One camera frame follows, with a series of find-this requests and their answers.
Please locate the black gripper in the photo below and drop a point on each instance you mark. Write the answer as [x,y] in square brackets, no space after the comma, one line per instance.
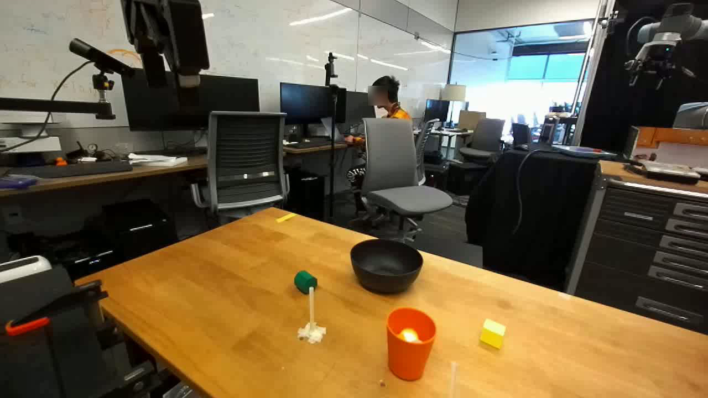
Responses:
[167,25]

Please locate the orange plastic cup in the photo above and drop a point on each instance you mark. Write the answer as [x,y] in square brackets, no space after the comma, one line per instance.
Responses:
[410,361]

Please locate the grey background robot arm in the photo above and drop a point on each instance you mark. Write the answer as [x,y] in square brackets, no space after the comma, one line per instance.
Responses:
[664,35]

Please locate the black bowl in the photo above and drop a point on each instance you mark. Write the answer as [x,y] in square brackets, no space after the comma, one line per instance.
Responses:
[383,277]

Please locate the large black monitor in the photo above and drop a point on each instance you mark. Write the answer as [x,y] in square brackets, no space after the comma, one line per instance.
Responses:
[229,99]

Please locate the white paper stack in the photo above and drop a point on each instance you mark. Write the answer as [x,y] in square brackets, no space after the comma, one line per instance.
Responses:
[157,157]

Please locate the mesh back office chair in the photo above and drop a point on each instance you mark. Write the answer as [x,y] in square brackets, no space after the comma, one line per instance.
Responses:
[245,157]

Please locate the black computer monitor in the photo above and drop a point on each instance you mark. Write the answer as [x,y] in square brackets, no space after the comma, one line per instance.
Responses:
[437,111]
[358,106]
[306,101]

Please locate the black equipment case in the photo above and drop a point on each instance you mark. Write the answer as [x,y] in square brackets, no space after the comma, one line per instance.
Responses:
[125,229]

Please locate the black tripod stand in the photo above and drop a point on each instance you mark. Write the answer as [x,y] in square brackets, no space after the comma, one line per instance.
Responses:
[331,147]

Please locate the yellow tape strip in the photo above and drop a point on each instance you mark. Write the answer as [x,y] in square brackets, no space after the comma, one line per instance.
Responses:
[285,218]

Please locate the person in orange shirt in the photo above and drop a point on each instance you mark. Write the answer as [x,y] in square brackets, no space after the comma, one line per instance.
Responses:
[383,88]

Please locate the grey cushioned office chair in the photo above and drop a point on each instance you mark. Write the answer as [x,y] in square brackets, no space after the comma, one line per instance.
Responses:
[389,155]

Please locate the white shade lamp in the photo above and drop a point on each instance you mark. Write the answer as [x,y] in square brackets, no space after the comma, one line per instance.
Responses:
[451,93]

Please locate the grey armrest office chair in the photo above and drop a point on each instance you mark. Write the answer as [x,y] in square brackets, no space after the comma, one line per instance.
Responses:
[487,135]

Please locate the black cloth covered table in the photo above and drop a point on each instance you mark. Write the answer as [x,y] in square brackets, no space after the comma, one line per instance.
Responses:
[544,205]

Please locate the yellow cube block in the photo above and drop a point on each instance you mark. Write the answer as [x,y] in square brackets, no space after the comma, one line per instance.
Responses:
[491,335]

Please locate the tall black backdrop panel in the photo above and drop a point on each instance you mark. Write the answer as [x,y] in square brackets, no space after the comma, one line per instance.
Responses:
[610,111]

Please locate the orange and white box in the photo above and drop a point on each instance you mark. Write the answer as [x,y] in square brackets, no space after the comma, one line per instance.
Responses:
[664,145]

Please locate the black keyboard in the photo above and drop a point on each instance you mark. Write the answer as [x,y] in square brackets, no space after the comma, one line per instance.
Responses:
[666,172]

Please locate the grey drawer cabinet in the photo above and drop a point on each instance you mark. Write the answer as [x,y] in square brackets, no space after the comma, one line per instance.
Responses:
[649,244]

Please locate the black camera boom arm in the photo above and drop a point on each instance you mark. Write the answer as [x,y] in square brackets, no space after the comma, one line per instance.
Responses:
[95,56]

